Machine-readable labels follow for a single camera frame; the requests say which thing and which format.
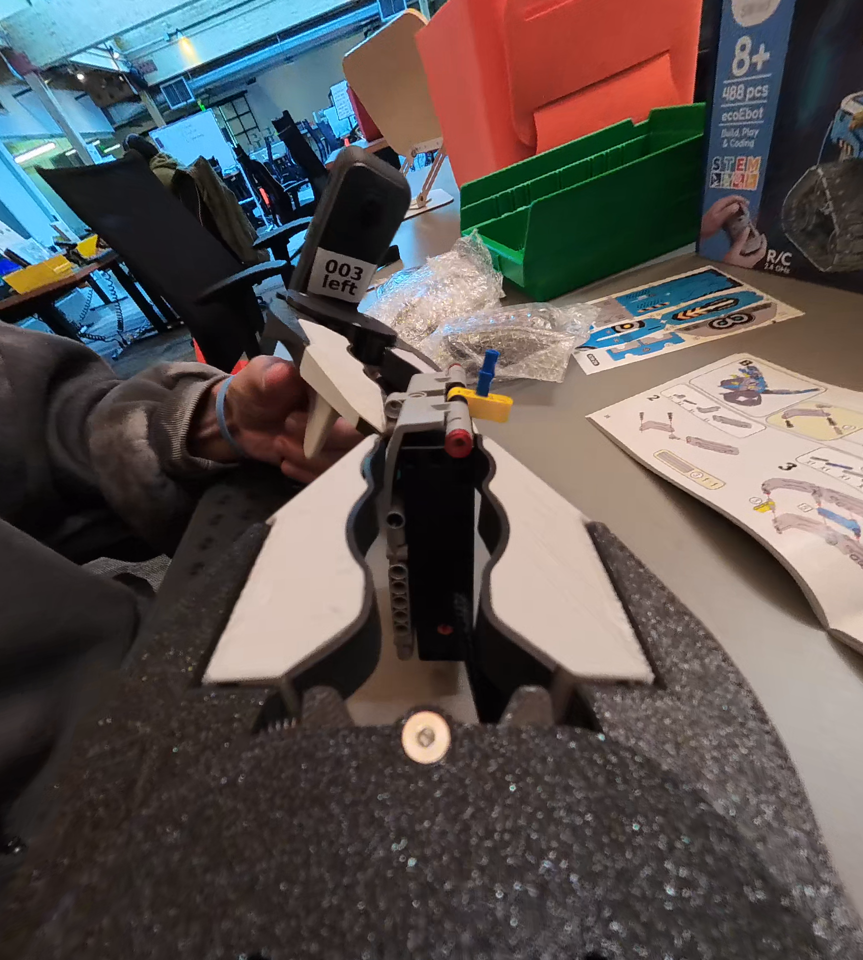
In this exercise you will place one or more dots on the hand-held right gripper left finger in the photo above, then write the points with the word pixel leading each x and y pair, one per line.
pixel 289 600

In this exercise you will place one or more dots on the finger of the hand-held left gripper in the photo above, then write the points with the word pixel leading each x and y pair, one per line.
pixel 338 375

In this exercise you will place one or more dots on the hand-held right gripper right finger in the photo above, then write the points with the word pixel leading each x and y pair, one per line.
pixel 566 600

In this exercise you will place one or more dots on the grey black toy brick assembly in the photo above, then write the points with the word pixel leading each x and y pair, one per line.
pixel 431 525

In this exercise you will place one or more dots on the instruction booklet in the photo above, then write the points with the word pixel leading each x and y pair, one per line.
pixel 776 465

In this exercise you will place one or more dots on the person's left hand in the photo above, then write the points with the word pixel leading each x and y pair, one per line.
pixel 266 412

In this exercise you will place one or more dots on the crinkled plastic wrap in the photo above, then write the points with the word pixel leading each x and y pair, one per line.
pixel 439 289

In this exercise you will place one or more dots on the black dimpled pad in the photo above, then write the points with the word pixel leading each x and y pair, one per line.
pixel 214 517

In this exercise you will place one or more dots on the white stand with wooden board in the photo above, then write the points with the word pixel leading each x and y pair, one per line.
pixel 386 75

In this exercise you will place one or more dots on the whiteboard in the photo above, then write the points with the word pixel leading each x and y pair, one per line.
pixel 191 142

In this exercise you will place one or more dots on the orange plastic bin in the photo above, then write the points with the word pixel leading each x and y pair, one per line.
pixel 476 75

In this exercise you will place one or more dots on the black office chair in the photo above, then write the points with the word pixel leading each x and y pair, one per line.
pixel 154 232

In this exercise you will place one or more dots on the green plastic bin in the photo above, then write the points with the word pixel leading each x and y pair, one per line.
pixel 589 240

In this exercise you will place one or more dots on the sticker sheet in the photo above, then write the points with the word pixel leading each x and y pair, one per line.
pixel 686 315

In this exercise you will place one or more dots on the yellow plastic bin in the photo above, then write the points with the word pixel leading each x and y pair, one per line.
pixel 41 274

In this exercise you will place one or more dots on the toy building kit box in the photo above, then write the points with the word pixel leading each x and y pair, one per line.
pixel 814 150

